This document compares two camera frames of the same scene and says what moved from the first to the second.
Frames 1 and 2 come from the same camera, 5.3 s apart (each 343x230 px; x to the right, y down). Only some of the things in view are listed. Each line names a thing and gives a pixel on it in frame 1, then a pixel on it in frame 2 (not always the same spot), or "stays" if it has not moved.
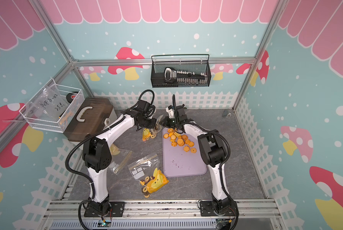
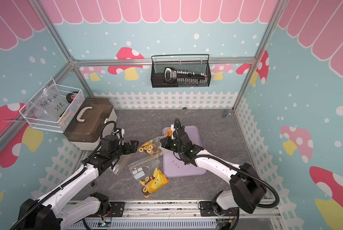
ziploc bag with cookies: (145, 171) stays
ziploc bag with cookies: (148, 133) -> (153, 147)
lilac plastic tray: (181, 155) stays
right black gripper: (166, 120) -> (169, 140)
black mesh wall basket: (180, 74) stays
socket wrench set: (185, 76) stays
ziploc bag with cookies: (118, 157) stays
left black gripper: (152, 124) -> (128, 150)
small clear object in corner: (225, 114) stays
